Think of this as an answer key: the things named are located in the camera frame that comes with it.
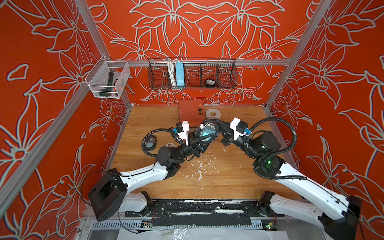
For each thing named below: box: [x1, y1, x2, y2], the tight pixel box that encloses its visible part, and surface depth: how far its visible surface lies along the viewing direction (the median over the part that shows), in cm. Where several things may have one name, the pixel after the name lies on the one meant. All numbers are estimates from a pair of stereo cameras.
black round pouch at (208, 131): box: [195, 118, 221, 144], surface depth 55 cm
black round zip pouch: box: [144, 135, 157, 151], surface depth 99 cm
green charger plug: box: [201, 126, 216, 141], surface depth 55 cm
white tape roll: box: [205, 108, 221, 119], surface depth 116 cm
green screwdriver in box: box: [98, 72, 114, 97], surface depth 83 cm
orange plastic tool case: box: [179, 99, 205, 127], surface depth 113 cm
